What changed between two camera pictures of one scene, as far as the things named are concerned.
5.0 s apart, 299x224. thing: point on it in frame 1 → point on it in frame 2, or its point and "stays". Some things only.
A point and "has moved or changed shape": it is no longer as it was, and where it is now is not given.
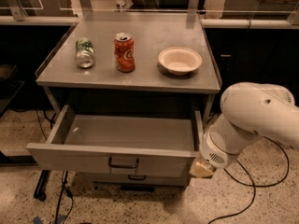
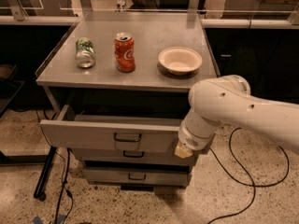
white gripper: [212, 154] → [192, 138]
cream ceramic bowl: [180, 60] stays
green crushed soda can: [84, 52] stays
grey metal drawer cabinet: [131, 91] stays
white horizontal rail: [205, 22] stays
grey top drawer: [122, 141] has moved or changed shape
